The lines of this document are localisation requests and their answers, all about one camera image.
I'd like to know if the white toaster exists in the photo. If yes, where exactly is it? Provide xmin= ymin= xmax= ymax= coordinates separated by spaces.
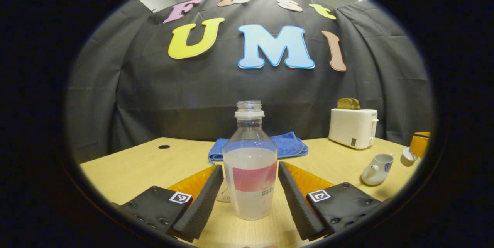
xmin=328 ymin=108 xmax=379 ymax=150

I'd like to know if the clear water bottle pink label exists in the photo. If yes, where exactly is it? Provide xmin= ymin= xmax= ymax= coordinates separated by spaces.
xmin=223 ymin=100 xmax=278 ymax=221

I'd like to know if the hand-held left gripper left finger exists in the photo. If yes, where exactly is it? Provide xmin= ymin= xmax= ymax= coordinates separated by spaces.
xmin=116 ymin=164 xmax=224 ymax=243

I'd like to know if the white blue teacup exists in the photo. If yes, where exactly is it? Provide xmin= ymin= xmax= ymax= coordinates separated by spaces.
xmin=362 ymin=153 xmax=394 ymax=186

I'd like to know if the blue folded towel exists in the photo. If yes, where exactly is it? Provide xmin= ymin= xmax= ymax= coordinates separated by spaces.
xmin=208 ymin=131 xmax=309 ymax=165

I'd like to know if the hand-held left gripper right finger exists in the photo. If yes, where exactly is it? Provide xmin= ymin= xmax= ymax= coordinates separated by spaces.
xmin=278 ymin=162 xmax=383 ymax=241

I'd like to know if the black backdrop cloth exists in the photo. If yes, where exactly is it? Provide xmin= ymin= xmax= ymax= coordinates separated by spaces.
xmin=66 ymin=0 xmax=435 ymax=163

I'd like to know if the round coaster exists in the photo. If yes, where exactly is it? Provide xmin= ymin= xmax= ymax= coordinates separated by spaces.
xmin=215 ymin=180 xmax=232 ymax=203

